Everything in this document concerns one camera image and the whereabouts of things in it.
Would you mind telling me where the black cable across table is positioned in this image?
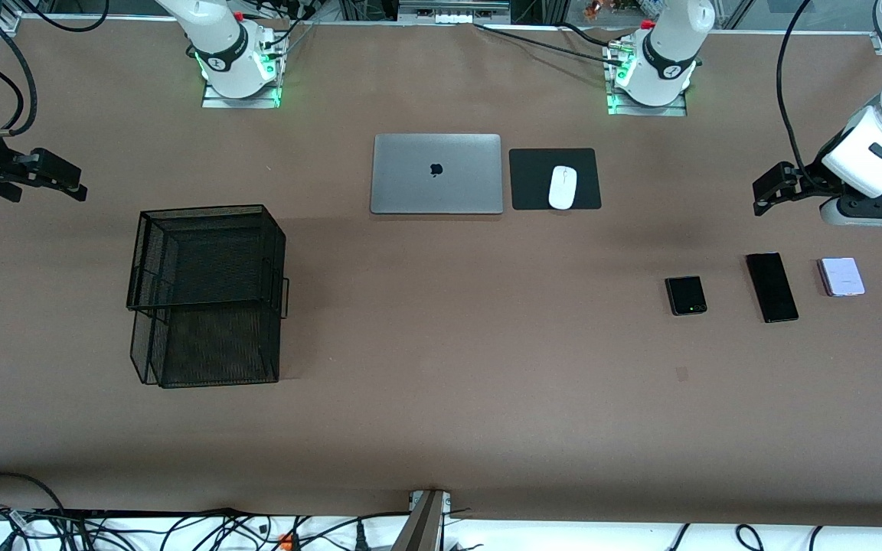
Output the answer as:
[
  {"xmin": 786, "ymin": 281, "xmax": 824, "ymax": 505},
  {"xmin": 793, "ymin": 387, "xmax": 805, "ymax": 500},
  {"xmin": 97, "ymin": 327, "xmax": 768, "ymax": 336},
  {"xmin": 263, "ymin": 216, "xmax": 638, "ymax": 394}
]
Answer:
[{"xmin": 474, "ymin": 23, "xmax": 626, "ymax": 66}]

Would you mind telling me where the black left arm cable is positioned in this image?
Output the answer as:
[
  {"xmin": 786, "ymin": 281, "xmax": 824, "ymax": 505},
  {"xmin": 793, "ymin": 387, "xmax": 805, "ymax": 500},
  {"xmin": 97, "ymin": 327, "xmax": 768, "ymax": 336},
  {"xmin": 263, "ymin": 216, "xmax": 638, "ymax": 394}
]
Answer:
[{"xmin": 776, "ymin": 0, "xmax": 828, "ymax": 192}]

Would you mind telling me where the pale lilac phone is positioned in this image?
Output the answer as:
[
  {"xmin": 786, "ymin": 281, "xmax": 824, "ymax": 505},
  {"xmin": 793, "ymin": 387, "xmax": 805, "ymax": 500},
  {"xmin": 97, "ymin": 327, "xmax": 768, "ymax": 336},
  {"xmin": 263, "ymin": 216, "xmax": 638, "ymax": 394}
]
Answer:
[{"xmin": 818, "ymin": 257, "xmax": 867, "ymax": 298}]

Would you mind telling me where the long black smartphone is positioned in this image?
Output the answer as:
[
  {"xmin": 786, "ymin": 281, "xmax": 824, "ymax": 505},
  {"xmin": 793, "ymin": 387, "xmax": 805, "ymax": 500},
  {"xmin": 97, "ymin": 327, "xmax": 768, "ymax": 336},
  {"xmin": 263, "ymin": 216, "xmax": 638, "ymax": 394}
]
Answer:
[{"xmin": 745, "ymin": 252, "xmax": 800, "ymax": 324}]

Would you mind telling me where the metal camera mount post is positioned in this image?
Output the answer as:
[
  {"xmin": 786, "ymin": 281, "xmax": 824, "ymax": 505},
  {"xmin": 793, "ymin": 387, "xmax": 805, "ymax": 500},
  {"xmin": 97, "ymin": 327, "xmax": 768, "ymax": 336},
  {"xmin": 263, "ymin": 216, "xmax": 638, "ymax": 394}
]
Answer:
[{"xmin": 391, "ymin": 490, "xmax": 451, "ymax": 551}]

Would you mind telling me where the silver closed laptop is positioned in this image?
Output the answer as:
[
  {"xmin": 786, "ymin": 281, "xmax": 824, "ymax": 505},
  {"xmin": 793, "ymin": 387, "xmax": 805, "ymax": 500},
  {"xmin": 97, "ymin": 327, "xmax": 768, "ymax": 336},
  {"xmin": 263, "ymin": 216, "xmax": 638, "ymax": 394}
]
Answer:
[{"xmin": 370, "ymin": 134, "xmax": 504, "ymax": 216}]

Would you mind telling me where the black mouse pad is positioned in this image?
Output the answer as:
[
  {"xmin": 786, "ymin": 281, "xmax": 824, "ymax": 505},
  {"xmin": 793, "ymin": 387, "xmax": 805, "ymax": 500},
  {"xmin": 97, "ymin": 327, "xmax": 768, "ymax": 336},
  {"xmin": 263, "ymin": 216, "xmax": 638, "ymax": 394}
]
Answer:
[{"xmin": 508, "ymin": 148, "xmax": 603, "ymax": 211}]

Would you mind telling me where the black mesh two-tier tray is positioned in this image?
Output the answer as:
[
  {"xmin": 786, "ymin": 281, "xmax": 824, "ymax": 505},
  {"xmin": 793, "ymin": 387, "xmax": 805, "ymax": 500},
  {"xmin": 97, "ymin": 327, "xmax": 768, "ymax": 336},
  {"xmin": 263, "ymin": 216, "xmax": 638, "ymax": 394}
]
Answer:
[{"xmin": 126, "ymin": 204, "xmax": 290, "ymax": 389}]

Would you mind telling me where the black square flip phone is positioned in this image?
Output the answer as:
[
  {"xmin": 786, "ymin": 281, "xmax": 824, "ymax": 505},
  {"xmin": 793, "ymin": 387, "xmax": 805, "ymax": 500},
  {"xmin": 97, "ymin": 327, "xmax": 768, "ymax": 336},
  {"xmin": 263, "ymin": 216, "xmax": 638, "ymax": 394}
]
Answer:
[{"xmin": 665, "ymin": 275, "xmax": 709, "ymax": 317}]

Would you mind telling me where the grey power strip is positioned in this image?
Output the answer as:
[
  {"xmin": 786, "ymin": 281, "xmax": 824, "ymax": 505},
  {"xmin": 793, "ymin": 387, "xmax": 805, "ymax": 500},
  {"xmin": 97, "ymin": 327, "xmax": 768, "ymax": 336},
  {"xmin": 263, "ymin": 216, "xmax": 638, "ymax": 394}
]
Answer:
[{"xmin": 397, "ymin": 0, "xmax": 512, "ymax": 25}]

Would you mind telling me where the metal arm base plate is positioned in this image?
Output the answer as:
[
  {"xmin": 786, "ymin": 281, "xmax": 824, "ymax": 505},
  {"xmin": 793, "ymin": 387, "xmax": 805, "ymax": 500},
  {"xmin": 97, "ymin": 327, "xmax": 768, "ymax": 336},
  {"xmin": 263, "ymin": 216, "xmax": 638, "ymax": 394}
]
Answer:
[
  {"xmin": 606, "ymin": 42, "xmax": 688, "ymax": 117},
  {"xmin": 202, "ymin": 31, "xmax": 283, "ymax": 109}
]

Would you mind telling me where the thick black looped cable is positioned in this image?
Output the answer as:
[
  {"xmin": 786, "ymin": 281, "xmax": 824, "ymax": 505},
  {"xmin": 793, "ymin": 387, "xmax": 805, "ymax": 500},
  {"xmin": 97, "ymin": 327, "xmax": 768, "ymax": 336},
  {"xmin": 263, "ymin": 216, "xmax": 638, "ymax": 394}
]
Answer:
[{"xmin": 0, "ymin": 472, "xmax": 67, "ymax": 515}]

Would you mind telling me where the white computer mouse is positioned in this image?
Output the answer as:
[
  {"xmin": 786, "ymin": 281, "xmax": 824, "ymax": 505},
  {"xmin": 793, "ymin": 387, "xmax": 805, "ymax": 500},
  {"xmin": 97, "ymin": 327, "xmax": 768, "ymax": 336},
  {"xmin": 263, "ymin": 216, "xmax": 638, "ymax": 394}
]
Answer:
[{"xmin": 548, "ymin": 165, "xmax": 578, "ymax": 210}]

